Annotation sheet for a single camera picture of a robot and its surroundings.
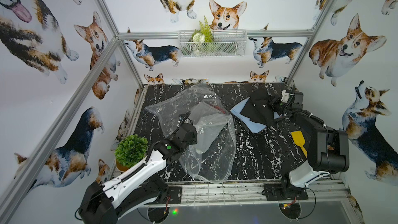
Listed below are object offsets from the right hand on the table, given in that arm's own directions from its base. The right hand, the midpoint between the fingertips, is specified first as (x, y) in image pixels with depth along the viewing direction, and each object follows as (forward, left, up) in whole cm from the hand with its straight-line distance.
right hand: (265, 98), depth 92 cm
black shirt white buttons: (-4, +4, -6) cm, 8 cm away
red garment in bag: (+1, +27, -11) cm, 29 cm away
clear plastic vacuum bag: (-29, +33, -15) cm, 46 cm away
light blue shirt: (-13, +7, -11) cm, 18 cm away
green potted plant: (-32, +70, +2) cm, 77 cm away
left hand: (-20, +41, -1) cm, 45 cm away
